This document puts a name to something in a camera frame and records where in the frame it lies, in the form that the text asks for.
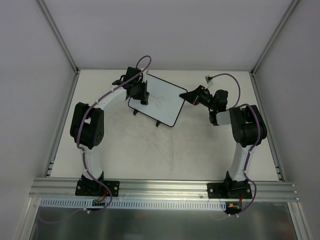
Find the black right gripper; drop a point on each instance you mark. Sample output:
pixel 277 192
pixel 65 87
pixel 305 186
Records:
pixel 198 95

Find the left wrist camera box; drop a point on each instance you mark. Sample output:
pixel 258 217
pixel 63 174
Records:
pixel 144 76

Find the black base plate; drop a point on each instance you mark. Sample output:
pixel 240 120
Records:
pixel 86 187
pixel 220 191

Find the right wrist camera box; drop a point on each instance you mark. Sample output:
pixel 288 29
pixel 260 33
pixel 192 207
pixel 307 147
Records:
pixel 208 79

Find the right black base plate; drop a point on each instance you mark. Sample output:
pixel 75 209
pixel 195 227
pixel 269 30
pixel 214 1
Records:
pixel 220 191

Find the aluminium mounting rail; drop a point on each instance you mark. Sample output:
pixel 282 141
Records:
pixel 181 190

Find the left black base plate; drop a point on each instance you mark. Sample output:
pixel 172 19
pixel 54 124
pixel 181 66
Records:
pixel 86 187

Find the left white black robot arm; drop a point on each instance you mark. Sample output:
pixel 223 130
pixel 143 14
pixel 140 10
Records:
pixel 88 120

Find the white whiteboard black frame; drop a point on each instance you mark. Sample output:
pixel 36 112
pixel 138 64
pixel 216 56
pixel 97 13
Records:
pixel 164 101

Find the right aluminium frame post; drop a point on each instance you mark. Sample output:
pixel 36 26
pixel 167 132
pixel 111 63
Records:
pixel 275 34

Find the black felt whiteboard eraser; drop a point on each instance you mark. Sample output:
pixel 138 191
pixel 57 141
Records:
pixel 144 102

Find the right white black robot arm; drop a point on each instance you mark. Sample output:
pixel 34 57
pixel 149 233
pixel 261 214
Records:
pixel 248 130

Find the left aluminium frame post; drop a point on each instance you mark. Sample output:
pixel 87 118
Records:
pixel 57 34

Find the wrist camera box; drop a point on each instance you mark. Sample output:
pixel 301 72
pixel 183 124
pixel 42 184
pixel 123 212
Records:
pixel 144 76
pixel 208 79

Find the white slotted cable duct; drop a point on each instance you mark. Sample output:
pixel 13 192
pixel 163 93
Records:
pixel 90 203

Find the aluminium frame post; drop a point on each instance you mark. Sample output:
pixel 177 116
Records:
pixel 275 34
pixel 57 34

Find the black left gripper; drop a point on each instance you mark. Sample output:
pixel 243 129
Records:
pixel 141 94

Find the metal easel stand black feet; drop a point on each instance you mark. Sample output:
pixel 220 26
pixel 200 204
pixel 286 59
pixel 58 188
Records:
pixel 147 117

